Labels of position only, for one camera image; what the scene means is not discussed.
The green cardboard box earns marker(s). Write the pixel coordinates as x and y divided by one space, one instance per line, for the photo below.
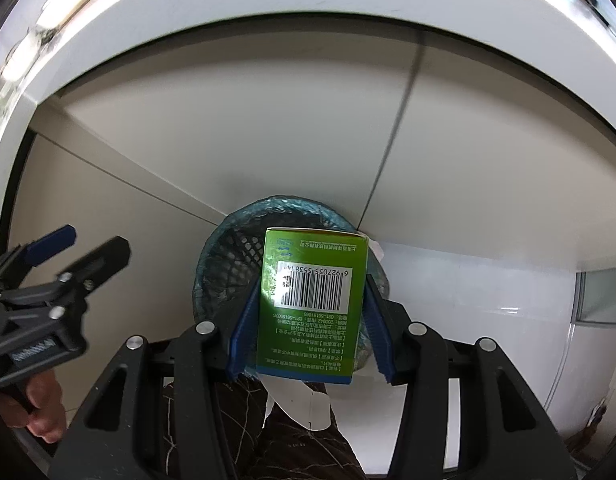
313 260

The white plastic bag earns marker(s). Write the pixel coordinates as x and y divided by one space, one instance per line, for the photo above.
376 250

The grey glass panel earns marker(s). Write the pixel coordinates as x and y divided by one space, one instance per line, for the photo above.
605 300

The white shoe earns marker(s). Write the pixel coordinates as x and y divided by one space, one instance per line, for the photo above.
298 405

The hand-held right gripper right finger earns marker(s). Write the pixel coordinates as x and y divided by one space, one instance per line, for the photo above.
380 330

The person's left hand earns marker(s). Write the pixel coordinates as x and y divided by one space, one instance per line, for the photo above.
45 405

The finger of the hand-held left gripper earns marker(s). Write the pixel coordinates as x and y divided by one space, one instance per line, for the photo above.
53 245
100 260

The teal bin liner bag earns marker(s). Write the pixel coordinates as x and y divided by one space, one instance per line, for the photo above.
288 205

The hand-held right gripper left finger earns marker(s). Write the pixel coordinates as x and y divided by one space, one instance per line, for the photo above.
245 330

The person's patterned trouser leg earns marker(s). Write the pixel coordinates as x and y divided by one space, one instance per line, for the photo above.
298 450

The black mesh trash bin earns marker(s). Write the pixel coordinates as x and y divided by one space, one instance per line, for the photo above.
233 260

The beige cabinet door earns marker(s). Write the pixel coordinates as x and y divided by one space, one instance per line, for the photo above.
238 110
513 160

